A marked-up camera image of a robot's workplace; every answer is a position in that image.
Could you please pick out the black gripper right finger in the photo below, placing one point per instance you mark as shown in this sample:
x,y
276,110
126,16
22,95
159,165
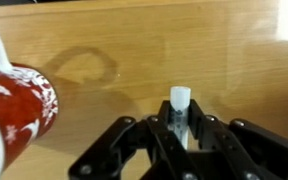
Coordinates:
x,y
237,146

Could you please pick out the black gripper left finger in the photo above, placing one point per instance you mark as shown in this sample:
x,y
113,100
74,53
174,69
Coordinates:
x,y
164,143

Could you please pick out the white marker with black print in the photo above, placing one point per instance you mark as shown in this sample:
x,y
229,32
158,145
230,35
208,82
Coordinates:
x,y
180,96

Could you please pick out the red mug with white print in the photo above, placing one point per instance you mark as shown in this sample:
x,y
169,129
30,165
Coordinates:
x,y
20,106

